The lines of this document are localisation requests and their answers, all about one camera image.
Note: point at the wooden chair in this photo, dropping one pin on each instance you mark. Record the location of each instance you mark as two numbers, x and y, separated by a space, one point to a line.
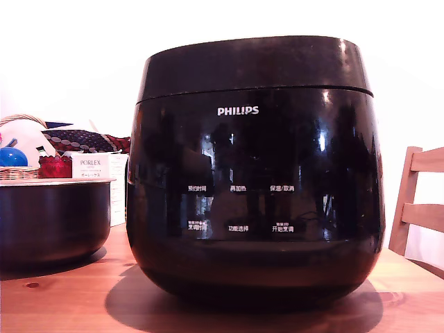
406 208

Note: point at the white soft toy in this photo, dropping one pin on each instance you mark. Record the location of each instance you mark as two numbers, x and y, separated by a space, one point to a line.
24 137

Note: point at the red glass jar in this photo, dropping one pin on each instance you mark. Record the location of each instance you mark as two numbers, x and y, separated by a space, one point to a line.
53 168

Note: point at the black rice cooker lid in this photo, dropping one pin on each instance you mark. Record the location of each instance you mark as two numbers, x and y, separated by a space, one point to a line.
249 66

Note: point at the black inner cooking pot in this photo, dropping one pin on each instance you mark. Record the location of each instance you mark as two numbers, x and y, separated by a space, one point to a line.
52 222

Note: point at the tall white carton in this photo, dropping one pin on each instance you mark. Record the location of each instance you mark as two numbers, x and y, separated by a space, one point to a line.
118 194

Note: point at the white Porlex box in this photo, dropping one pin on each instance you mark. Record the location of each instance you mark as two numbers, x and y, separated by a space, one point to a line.
91 166

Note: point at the dark patterned cloth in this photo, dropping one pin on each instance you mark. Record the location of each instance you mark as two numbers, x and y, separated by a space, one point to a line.
83 140

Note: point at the blue ball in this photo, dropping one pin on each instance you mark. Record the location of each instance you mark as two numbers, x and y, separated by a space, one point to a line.
12 156

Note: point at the black Philips rice cooker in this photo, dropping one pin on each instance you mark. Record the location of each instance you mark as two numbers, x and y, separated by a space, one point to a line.
249 208

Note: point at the woven wicker basket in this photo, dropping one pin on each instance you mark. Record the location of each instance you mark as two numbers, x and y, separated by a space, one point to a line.
17 172

